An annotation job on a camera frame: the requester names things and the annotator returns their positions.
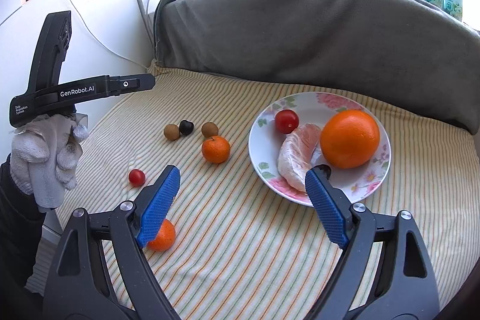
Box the large orange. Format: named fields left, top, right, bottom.
left=320, top=109, right=381, bottom=169

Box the person's left forearm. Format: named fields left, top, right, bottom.
left=0, top=154, right=47, bottom=296

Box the striped bed cloth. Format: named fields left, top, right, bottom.
left=28, top=59, right=480, bottom=320

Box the small tangerine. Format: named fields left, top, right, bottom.
left=147, top=219, right=176, bottom=252
left=202, top=136, right=231, bottom=164

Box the person's left hand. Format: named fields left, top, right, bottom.
left=9, top=112, right=90, bottom=213

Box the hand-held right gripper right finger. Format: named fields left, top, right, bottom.
left=304, top=164, right=440, bottom=320

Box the grey blanket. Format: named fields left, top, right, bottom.
left=153, top=0, right=480, bottom=135

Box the peeled pomelo segment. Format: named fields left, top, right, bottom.
left=277, top=123, right=323, bottom=192

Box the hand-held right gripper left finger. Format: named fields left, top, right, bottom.
left=43, top=165, right=181, bottom=320

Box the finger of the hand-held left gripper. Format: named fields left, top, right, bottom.
left=108, top=73, right=155, bottom=96

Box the red cherry tomato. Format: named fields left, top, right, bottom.
left=275, top=109, right=299, bottom=134
left=128, top=169, right=146, bottom=187

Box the floral white plate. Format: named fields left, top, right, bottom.
left=248, top=92, right=391, bottom=208

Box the white board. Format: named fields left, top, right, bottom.
left=0, top=0, right=154, bottom=171

